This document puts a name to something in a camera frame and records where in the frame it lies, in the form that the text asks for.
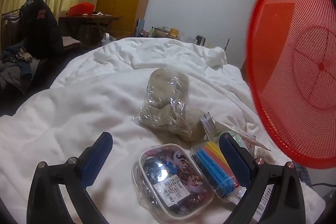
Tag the dark wooden chair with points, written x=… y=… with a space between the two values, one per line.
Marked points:
x=10 y=27

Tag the white duvet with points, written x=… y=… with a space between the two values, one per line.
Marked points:
x=78 y=108

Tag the black thin stand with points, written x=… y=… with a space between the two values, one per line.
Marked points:
x=227 y=45

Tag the black electric kettle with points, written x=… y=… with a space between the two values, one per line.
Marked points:
x=200 y=40

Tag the red mesh basket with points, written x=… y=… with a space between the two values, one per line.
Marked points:
x=302 y=56

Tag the yellow container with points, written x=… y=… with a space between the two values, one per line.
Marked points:
x=174 y=32

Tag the pile of clothes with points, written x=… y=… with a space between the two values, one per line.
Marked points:
x=15 y=69

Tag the cream cooking pot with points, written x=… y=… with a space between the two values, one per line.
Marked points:
x=161 y=32

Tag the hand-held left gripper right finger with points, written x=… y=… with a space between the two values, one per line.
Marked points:
x=235 y=161

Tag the beige plush ball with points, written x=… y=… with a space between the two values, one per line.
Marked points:
x=195 y=130

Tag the beige plush toy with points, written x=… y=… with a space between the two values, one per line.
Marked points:
x=168 y=87

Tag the bag of coloured plastic sticks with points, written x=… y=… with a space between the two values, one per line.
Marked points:
x=210 y=166

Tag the clear packet with label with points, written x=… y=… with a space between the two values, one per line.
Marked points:
x=208 y=123

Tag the red bag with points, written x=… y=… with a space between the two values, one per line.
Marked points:
x=81 y=8

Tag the blue folded board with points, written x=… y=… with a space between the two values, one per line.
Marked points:
x=140 y=27

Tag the clear box with cartoon print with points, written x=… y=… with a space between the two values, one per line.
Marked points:
x=173 y=174

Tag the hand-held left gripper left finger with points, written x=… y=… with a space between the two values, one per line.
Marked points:
x=96 y=159

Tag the black jacket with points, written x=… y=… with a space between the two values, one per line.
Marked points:
x=39 y=35

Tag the dark wooden desk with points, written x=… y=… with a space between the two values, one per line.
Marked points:
x=78 y=27

